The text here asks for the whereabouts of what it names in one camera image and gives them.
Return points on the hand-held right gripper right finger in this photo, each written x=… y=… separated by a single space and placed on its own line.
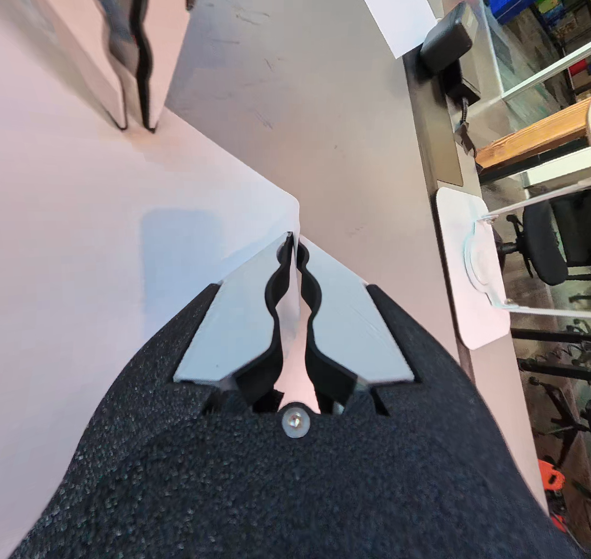
x=355 y=332

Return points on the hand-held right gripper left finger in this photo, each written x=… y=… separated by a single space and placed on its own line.
x=231 y=332

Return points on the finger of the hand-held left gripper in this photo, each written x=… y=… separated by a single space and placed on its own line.
x=106 y=23
x=166 y=23

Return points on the white paper sheet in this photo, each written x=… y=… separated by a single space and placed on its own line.
x=92 y=245
x=392 y=4

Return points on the grey desk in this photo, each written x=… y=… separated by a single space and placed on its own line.
x=323 y=106

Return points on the black office chair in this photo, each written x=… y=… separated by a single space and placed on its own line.
x=545 y=245

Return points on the black tripod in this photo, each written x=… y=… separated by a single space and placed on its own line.
x=563 y=369

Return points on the orange plastic object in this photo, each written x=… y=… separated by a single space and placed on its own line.
x=552 y=478

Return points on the grey black power adapter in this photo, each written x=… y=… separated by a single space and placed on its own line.
x=445 y=41

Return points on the wooden post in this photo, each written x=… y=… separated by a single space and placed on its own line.
x=531 y=138

